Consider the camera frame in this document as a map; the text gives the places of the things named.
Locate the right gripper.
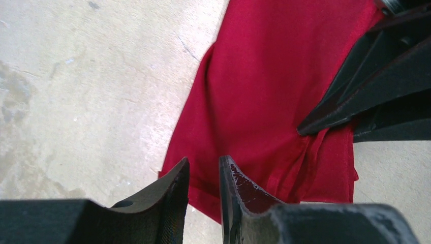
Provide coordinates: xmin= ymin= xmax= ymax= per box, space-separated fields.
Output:
xmin=297 ymin=0 xmax=430 ymax=135

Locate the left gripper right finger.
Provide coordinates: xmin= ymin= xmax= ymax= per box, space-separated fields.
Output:
xmin=219 ymin=156 xmax=418 ymax=243

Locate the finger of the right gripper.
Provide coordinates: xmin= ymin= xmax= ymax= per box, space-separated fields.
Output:
xmin=353 ymin=90 xmax=430 ymax=143

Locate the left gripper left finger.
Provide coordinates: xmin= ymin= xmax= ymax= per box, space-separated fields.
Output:
xmin=1 ymin=158 xmax=190 ymax=243

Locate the red cloth napkin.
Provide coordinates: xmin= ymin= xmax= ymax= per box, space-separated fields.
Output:
xmin=159 ymin=1 xmax=382 ymax=222

